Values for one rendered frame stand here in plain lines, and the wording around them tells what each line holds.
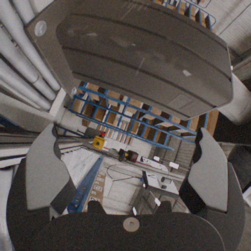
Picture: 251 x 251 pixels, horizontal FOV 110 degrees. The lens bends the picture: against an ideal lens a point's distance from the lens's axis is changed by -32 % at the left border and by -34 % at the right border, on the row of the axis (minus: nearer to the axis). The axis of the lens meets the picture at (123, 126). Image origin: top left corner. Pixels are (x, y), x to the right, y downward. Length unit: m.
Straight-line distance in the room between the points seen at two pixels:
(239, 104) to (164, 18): 0.26
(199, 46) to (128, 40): 0.13
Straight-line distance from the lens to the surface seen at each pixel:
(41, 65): 0.25
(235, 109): 0.36
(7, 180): 0.29
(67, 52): 0.26
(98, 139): 0.83
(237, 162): 0.53
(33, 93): 0.25
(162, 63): 0.19
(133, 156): 0.75
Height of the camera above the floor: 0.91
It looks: 3 degrees up
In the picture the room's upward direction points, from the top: 111 degrees clockwise
